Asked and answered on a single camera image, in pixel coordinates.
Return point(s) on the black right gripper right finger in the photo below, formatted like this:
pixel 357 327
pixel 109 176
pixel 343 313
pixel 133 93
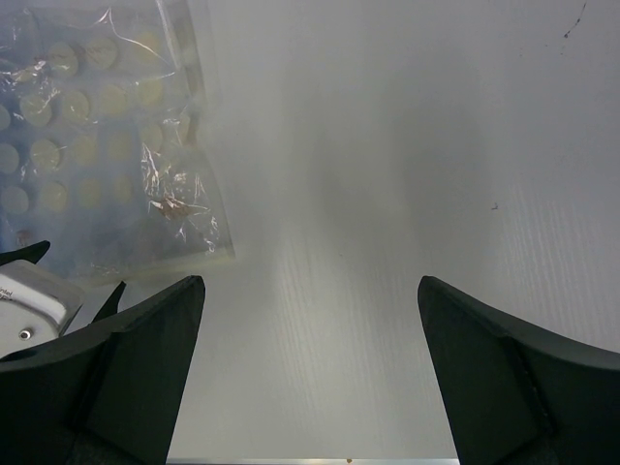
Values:
pixel 516 393

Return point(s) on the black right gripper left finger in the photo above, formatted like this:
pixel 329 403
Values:
pixel 108 393

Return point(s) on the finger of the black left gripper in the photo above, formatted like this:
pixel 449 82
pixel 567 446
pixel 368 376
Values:
pixel 32 253
pixel 110 307

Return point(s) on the clear dotted zip top bag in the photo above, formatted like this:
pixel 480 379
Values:
pixel 106 112

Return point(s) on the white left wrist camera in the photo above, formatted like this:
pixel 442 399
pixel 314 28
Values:
pixel 36 306

